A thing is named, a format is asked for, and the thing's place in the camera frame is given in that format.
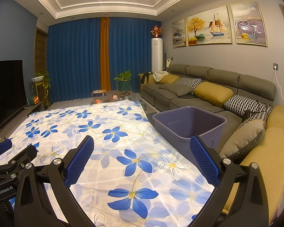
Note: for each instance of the wooden wall panel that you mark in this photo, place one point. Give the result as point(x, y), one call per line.
point(40, 52)

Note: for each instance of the white cloth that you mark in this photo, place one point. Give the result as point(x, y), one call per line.
point(159, 74)

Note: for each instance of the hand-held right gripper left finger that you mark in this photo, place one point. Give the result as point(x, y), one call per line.
point(80, 160)

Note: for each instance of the gold plant stand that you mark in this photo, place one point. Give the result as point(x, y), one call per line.
point(36, 92)

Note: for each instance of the purple plastic bin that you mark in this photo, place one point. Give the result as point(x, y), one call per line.
point(187, 120)

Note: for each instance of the black white patterned cushion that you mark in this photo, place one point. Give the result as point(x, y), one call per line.
point(243, 104)
point(188, 82)
point(255, 120)

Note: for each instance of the orange pumpkin lamp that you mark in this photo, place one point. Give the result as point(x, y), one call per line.
point(33, 100)

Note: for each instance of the white wall device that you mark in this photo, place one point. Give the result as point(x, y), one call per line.
point(168, 62)

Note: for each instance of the pink toy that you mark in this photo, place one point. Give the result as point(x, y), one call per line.
point(115, 97)

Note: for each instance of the green pot gold stand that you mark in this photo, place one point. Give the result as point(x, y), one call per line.
point(125, 86)

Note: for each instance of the large grey cushion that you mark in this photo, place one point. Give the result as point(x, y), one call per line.
point(242, 139)

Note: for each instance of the small yellow cushion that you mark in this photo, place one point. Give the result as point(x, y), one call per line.
point(169, 78)

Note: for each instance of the grey television cabinet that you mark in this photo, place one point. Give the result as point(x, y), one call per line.
point(35, 107)

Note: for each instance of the grey sofa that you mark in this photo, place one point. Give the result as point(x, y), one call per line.
point(191, 104)

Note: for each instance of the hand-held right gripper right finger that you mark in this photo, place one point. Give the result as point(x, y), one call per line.
point(204, 160)

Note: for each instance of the large yellow cushion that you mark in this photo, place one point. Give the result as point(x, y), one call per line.
point(211, 92)

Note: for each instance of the orange toy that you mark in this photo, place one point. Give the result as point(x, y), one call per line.
point(98, 101)

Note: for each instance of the grey coffee table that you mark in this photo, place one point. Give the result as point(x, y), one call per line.
point(151, 117)

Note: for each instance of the small landscape painting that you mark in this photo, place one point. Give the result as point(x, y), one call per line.
point(179, 34)

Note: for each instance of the trailing plant white pot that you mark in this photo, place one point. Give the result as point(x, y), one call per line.
point(43, 80)

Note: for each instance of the purple landscape painting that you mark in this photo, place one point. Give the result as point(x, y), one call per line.
point(248, 23)

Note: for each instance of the black television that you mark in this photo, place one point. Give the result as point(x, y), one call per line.
point(7, 92)

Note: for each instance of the red gold flower ornament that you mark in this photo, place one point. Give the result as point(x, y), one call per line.
point(156, 31)

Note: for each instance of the wall socket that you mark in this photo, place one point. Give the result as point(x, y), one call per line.
point(275, 66)

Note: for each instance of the blue floral tablecloth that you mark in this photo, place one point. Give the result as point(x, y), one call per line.
point(108, 160)

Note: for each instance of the black pole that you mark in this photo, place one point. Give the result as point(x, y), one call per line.
point(165, 60)

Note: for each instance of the white standing air conditioner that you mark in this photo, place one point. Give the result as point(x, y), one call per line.
point(157, 54)

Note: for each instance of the blue curtain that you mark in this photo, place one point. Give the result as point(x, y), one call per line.
point(132, 52)
point(73, 59)

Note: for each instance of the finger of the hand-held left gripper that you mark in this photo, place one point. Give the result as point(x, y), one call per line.
point(26, 153)
point(1, 146)

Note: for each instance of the flat printed box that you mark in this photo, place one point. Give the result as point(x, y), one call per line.
point(99, 93)

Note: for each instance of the sailboat and tree painting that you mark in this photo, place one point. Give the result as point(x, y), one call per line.
point(209, 27)

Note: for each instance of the green leafy plant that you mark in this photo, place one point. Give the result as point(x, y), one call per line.
point(124, 75)

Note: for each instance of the flat grey cushion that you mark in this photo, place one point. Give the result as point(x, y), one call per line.
point(177, 88)

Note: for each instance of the glass jar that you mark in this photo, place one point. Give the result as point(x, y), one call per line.
point(125, 94)

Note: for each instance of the orange curtain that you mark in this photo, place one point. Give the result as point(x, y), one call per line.
point(105, 52)

